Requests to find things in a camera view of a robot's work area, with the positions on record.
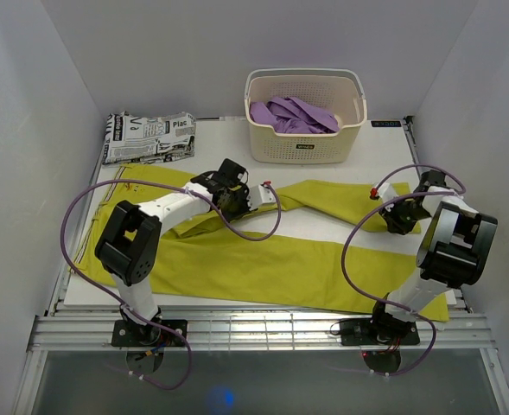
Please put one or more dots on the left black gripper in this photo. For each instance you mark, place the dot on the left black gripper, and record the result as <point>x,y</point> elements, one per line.
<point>243,192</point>

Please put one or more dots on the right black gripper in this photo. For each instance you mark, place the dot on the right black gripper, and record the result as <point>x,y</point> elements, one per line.
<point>394,225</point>

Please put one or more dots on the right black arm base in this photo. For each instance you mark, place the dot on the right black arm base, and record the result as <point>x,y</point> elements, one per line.
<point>366,335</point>

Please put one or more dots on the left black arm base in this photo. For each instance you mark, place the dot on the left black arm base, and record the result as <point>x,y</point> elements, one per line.
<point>145,345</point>

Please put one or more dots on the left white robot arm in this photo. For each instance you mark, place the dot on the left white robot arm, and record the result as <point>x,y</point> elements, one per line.
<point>128,244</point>

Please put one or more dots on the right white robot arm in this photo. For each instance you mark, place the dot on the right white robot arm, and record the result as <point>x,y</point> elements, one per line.
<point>453,251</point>

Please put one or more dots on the folded newspaper print trousers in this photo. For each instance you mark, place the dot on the folded newspaper print trousers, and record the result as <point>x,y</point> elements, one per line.
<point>135,139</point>

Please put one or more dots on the purple garment in basket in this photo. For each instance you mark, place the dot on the purple garment in basket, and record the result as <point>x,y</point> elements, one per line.
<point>291,115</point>

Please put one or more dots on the cream perforated laundry basket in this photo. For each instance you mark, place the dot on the cream perforated laundry basket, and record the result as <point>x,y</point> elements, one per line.
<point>338,91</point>

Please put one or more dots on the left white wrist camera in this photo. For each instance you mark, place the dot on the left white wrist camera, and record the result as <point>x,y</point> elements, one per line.
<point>261,195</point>

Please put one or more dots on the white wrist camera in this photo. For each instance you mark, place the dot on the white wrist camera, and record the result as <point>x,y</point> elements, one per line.
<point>261,195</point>
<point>383,193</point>

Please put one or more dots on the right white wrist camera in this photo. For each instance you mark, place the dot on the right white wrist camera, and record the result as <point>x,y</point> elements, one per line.
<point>383,193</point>

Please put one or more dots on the aluminium rail frame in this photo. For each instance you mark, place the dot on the aluminium rail frame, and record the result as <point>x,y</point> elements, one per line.
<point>254,358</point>

